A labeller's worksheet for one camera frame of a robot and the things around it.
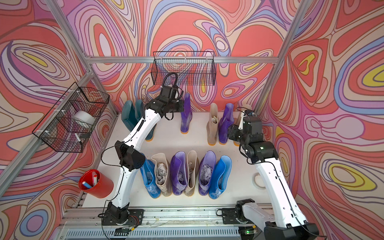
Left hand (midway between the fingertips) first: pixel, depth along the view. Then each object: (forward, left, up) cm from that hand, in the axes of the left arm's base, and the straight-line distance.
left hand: (186, 105), depth 88 cm
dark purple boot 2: (-10, -23, -5) cm, 25 cm away
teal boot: (-9, +32, 0) cm, 33 cm away
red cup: (-40, +45, -26) cm, 66 cm away
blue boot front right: (-43, -16, -1) cm, 46 cm away
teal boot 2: (-3, +28, 0) cm, 28 cm away
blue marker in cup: (-41, +49, -17) cm, 67 cm away
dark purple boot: (-3, 0, -7) cm, 7 cm away
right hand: (-22, -24, +2) cm, 32 cm away
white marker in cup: (-39, +46, -16) cm, 62 cm away
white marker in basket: (-24, +53, -1) cm, 58 cm away
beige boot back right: (-3, -32, -8) cm, 33 cm away
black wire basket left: (-15, +62, -1) cm, 64 cm away
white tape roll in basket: (-15, +51, +5) cm, 53 cm away
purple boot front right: (-37, -10, -8) cm, 40 cm away
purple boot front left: (-40, +2, -6) cm, 40 cm away
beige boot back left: (-14, -15, -2) cm, 21 cm away
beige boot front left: (-39, +10, -8) cm, 41 cm away
